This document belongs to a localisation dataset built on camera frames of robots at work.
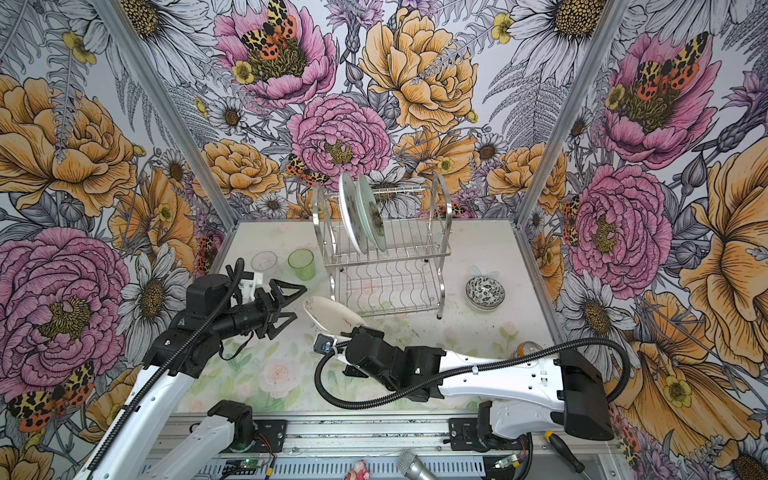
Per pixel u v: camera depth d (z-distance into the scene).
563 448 0.72
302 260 1.00
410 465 0.67
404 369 0.51
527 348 0.78
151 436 0.44
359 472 0.67
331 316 0.83
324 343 0.57
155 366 0.46
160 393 0.45
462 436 0.74
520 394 0.42
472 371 0.46
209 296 0.52
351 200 0.65
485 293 0.97
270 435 0.74
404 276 0.99
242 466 0.71
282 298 0.61
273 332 0.67
